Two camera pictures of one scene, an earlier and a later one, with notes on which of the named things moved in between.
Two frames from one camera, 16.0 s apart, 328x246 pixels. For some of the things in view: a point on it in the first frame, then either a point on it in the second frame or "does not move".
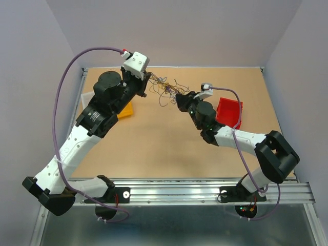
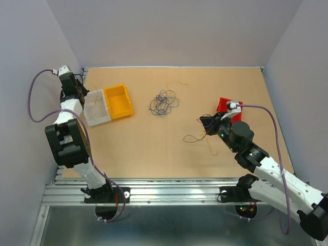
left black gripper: [141, 83] -> [84, 91]
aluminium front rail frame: [204, 191] does not move
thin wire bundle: [163, 88] -> [162, 104]
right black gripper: [185, 100] -> [217, 121]
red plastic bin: [228, 112] does not move
